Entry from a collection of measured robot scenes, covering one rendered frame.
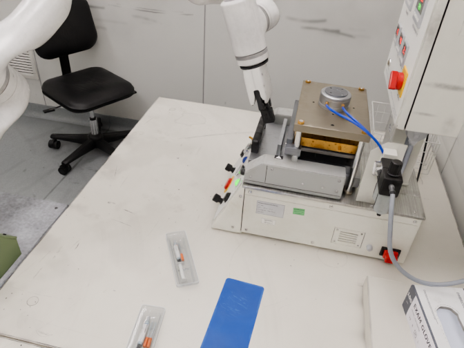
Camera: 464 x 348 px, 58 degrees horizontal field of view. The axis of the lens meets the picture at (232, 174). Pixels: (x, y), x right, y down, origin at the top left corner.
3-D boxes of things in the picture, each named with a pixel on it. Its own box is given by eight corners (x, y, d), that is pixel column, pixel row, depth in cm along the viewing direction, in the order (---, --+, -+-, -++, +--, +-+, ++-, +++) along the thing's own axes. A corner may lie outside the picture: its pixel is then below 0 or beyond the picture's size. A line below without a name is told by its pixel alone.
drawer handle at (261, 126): (266, 127, 126) (267, 115, 124) (257, 153, 114) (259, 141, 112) (259, 126, 126) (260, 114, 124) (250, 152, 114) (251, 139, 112)
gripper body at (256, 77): (242, 54, 112) (253, 92, 118) (235, 68, 104) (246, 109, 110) (269, 48, 110) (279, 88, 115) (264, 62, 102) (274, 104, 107)
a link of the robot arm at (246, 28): (250, 43, 111) (228, 56, 106) (237, -8, 105) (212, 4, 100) (275, 42, 106) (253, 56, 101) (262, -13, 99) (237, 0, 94)
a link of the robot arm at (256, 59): (238, 47, 111) (242, 59, 112) (231, 59, 104) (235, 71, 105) (269, 41, 108) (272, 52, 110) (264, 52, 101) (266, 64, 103)
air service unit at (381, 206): (384, 190, 103) (402, 139, 95) (389, 230, 92) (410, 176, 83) (362, 186, 104) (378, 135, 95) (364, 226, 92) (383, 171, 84)
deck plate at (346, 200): (407, 148, 131) (409, 145, 130) (424, 220, 103) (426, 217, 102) (262, 124, 137) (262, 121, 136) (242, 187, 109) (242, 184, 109)
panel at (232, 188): (234, 166, 146) (261, 128, 135) (212, 223, 122) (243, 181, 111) (228, 163, 146) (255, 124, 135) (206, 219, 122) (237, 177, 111)
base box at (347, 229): (391, 191, 140) (407, 148, 130) (403, 276, 111) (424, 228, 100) (235, 164, 148) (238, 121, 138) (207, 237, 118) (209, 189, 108)
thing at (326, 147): (357, 122, 122) (365, 92, 116) (359, 163, 104) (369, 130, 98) (298, 113, 124) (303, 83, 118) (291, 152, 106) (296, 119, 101)
